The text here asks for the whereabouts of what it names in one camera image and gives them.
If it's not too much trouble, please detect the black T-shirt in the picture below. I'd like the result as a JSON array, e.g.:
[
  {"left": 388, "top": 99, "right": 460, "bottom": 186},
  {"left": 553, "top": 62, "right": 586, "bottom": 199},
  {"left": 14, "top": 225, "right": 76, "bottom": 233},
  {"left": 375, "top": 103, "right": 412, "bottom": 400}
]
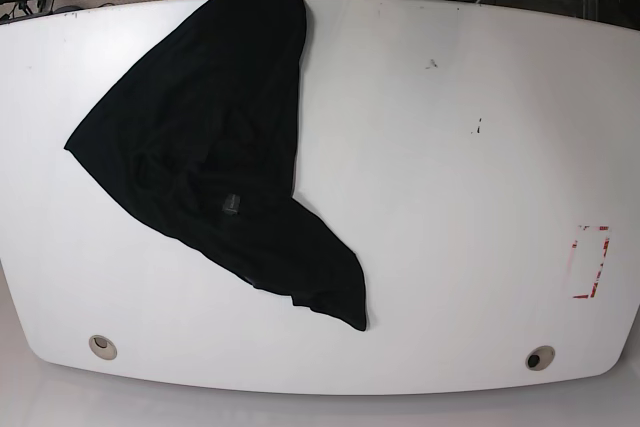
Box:
[{"left": 65, "top": 0, "right": 367, "bottom": 331}]

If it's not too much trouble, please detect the red tape rectangle marking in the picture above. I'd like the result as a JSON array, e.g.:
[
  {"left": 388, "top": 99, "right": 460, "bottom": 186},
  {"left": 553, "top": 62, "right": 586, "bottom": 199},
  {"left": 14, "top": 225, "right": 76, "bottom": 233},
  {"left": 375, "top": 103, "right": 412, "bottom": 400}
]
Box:
[{"left": 568, "top": 225, "right": 611, "bottom": 299}]

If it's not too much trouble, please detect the left table cable grommet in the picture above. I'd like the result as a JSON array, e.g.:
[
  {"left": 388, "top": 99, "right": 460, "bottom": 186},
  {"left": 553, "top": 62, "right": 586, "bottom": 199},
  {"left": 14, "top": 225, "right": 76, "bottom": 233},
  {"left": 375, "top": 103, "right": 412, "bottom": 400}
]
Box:
[{"left": 89, "top": 335, "right": 117, "bottom": 361}]

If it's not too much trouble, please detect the table cable grommet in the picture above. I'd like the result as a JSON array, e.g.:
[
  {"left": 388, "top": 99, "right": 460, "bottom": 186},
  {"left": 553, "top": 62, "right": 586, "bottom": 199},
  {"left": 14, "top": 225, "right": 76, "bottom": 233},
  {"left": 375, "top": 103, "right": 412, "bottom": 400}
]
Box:
[
  {"left": 89, "top": 335, "right": 117, "bottom": 361},
  {"left": 525, "top": 345, "right": 556, "bottom": 372}
]

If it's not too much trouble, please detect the right table cable grommet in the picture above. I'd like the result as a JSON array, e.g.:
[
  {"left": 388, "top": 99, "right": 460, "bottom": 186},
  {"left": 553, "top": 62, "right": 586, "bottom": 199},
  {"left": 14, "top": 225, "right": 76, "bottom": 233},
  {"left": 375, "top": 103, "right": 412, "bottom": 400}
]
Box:
[{"left": 525, "top": 345, "right": 556, "bottom": 372}]

